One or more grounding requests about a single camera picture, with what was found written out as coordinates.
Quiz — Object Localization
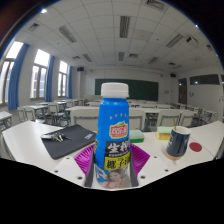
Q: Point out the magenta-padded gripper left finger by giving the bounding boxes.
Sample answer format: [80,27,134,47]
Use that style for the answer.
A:
[52,143,98,188]

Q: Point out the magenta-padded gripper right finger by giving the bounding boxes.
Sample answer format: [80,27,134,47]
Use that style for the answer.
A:
[128,143,173,188]

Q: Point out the blue drink bottle white cap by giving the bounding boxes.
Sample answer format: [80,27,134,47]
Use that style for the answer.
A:
[93,82,132,190]

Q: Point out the black mouse pad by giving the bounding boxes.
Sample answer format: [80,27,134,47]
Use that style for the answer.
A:
[40,124,98,160]

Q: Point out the dark blue mug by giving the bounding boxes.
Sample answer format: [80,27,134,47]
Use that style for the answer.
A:
[165,125,192,161]

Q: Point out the bunch of keys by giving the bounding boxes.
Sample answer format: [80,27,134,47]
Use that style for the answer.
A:
[40,131,72,143]

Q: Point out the flat round red coaster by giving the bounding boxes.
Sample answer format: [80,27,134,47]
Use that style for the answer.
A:
[188,141,203,153]

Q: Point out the classroom desks and chairs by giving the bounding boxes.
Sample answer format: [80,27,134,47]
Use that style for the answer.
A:
[0,97,219,133]

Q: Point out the green chalkboard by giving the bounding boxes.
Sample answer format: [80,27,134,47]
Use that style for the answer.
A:
[94,78,159,102]

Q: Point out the dark door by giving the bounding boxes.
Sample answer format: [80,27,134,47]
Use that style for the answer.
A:
[177,77,188,105]

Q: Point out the blue curtain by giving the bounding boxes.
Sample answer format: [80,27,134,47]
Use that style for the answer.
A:
[7,43,30,111]
[67,65,74,99]
[44,54,56,103]

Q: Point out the bright window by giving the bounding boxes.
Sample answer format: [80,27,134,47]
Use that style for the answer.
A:
[0,40,24,105]
[57,60,69,98]
[30,49,51,100]

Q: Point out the ceiling lights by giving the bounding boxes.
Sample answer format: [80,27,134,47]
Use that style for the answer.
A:
[28,0,214,68]

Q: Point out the dark wall window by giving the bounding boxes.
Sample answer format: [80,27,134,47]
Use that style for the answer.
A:
[189,73,221,86]

